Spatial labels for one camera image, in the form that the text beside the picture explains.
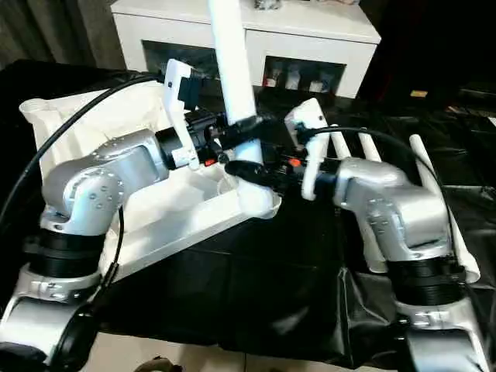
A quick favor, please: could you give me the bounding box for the white plastic table leg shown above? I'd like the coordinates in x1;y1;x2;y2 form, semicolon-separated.
409;133;481;284
358;133;383;162
207;0;278;218
331;123;391;274

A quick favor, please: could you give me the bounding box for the white plastic table top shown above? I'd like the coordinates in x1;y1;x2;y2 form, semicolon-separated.
19;83;282;282

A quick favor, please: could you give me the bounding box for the white glass-door cabinet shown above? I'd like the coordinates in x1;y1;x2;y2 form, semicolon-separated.
110;0;383;100

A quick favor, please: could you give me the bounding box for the black work mat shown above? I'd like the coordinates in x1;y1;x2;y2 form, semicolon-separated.
0;57;496;360

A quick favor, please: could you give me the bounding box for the grey pleated curtain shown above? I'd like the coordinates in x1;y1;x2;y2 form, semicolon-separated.
0;0;129;73

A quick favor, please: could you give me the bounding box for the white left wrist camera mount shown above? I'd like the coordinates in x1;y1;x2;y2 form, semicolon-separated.
162;59;202;171

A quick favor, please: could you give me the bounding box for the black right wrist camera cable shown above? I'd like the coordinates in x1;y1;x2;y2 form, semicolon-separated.
296;123;472;280

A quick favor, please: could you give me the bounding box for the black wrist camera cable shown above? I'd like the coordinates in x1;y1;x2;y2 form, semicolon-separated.
296;123;472;280
0;73;167;311

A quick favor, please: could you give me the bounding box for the black left wrist camera cable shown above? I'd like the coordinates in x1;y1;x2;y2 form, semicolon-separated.
0;73;167;311

